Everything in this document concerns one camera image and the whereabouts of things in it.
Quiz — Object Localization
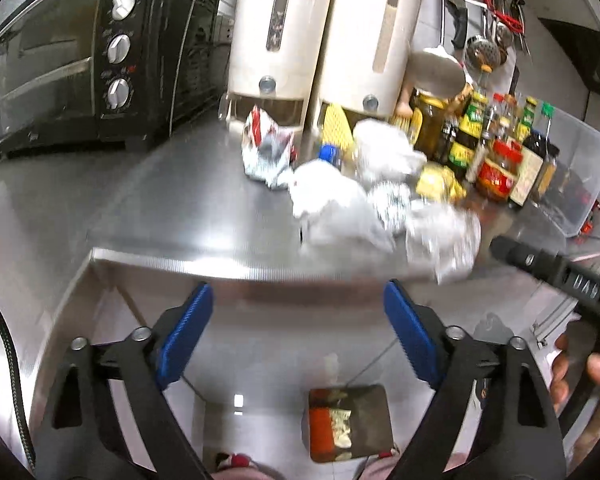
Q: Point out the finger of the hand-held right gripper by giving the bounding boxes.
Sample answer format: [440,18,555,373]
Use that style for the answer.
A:
[490,235,564,282]

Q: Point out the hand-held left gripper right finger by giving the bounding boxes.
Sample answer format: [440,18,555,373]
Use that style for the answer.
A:
[384,280,566,480]

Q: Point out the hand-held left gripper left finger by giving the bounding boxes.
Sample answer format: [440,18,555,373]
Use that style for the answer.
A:
[35,282,216,480]

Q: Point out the clear plastic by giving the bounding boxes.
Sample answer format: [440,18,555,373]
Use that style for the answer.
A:
[405,200,482,285]

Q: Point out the steel trash bin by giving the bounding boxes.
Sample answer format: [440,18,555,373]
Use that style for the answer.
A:
[307,385,396,462]

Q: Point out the yellow wrapper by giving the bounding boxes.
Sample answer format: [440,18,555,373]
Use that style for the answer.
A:
[416,164,467,205]

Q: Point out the white plastic bag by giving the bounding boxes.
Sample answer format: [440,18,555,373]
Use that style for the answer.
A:
[287,160,397,254]

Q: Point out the red and white wrapper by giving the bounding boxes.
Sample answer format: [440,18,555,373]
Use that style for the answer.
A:
[242,106,299,189]

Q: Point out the person's right hand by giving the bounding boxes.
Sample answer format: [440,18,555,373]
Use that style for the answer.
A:
[550,335,600,406]

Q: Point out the aluminium door track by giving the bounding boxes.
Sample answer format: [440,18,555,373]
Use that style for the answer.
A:
[529,304,582,347]

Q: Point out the dark cloth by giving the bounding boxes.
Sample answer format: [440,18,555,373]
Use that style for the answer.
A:
[481,312,512,347]

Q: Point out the red chili sauce jar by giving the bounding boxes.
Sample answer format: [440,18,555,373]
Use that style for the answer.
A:
[476,140,524,204]

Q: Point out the green-capped soy sauce bottle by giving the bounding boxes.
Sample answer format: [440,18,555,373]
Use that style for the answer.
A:
[509,102,561,209]

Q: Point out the clear plastic container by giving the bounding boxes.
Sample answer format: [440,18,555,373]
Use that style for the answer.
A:
[534,107,600,239]

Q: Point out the silver foil wrapper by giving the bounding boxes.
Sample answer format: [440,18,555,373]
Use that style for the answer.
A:
[370,182,414,232]

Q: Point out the orange wrapper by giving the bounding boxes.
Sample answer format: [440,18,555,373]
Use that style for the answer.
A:
[309,406,337,454]

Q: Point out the dark bottle with yellow label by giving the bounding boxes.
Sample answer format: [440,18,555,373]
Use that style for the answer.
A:
[447,92,489,172]

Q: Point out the person's right leg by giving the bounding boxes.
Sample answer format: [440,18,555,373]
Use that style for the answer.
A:
[365,452,476,480]

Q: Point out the small dark bottle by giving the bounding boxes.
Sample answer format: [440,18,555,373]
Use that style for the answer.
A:
[434,115,459,162]

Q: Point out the red-capped bottle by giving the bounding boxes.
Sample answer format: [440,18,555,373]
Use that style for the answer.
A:
[487,92,508,136]

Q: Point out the yellow pickle jar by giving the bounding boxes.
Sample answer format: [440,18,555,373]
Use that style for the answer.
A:
[411,89,454,155]

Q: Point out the white crumpled paper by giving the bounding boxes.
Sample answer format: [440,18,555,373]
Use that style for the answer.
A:
[352,119,428,184]

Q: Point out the wooden brush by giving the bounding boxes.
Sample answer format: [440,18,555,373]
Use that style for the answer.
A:
[391,85,417,129]

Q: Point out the blue-capped bottle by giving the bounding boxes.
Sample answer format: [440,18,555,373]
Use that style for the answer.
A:
[317,144,344,171]

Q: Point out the steel ladle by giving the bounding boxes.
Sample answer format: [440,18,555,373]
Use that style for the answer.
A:
[408,0,467,97]

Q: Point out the steel strainer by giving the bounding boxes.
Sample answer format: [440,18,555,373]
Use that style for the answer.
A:
[464,4,502,69]

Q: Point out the black range hood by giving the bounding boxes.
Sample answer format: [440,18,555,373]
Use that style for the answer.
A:
[536,16,600,92]

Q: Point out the yellow scrub brush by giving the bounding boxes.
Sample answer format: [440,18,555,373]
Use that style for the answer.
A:
[322,102,357,154]

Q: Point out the white grain dispenser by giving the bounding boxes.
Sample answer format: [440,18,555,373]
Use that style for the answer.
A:
[220,0,339,122]
[305,0,428,117]

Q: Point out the black toaster oven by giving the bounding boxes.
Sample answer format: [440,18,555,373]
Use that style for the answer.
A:
[0,0,227,155]

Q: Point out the black braided cable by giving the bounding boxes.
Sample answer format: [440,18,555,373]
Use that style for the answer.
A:
[0,275,37,473]

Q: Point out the black-handled knife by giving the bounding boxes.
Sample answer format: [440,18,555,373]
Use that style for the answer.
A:
[446,0,469,50]

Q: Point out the red-handled utensil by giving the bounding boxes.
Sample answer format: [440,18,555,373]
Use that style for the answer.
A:
[479,0,527,35]

